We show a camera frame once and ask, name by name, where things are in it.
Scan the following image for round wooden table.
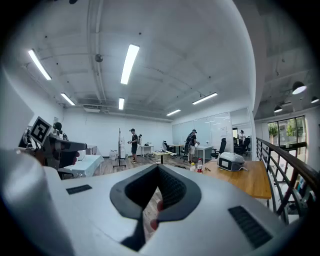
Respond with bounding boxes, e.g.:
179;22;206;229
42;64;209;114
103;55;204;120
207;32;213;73
171;143;185;155

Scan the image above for black railing wooden handrail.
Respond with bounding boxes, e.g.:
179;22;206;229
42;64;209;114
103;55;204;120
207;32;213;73
255;136;320;226

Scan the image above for glass board black stand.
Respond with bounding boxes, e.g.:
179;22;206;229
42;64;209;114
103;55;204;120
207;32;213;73
112;127;127;168

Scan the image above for group of ceiling strip lights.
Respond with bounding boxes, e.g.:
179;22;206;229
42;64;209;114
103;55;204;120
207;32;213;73
27;43;219;117

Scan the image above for large window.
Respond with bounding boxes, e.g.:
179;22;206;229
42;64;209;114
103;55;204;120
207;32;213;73
267;115;307;148

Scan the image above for white rounded appliance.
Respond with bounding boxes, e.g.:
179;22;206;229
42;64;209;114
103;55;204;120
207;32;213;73
216;151;250;172

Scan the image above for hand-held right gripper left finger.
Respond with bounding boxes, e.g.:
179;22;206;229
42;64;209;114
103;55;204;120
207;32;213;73
42;164;161;256

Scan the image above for person's right hand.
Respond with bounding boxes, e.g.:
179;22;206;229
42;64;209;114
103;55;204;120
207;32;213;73
149;199;165;231

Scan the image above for yellow top pedestal table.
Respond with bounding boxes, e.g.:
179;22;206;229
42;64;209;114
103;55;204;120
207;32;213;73
152;149;173;165

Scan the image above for wooden table white legs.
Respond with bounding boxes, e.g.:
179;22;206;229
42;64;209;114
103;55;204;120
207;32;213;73
203;159;273;200

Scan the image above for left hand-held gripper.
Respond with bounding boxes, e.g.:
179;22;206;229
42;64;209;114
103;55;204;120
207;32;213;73
18;116;88;173

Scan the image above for white desk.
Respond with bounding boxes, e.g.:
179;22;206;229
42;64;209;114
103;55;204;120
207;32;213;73
139;144;155;158
194;145;215;165

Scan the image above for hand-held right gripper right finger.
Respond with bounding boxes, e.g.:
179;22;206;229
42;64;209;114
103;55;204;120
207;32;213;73
138;164;287;256

